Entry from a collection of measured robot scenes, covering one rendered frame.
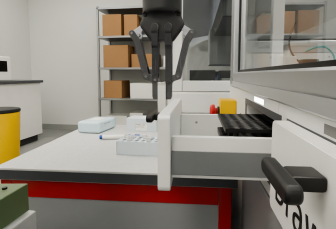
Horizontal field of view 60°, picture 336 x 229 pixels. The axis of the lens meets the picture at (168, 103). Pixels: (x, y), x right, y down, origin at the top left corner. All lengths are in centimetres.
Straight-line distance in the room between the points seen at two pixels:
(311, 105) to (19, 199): 44
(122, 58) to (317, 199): 435
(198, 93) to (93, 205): 77
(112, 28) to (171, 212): 407
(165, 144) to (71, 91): 501
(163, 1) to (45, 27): 516
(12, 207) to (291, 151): 41
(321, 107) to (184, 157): 21
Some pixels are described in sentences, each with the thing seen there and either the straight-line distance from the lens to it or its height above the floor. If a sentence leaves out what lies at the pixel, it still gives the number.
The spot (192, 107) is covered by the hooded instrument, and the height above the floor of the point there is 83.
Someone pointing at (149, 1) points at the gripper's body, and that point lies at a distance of 56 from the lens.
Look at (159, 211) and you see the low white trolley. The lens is 73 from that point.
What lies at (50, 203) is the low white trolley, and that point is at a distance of 80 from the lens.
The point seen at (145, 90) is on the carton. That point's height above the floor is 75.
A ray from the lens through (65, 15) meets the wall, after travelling 551.
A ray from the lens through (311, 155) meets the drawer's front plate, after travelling 27.
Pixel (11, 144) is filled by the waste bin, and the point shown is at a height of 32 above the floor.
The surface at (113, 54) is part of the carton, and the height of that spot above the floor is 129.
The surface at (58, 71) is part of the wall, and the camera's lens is 550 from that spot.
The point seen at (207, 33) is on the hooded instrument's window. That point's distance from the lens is 137.
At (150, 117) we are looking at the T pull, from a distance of 51.
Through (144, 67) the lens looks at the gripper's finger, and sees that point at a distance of 57.
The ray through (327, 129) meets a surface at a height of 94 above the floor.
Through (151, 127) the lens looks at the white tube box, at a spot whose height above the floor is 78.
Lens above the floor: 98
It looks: 6 degrees down
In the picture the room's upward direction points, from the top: straight up
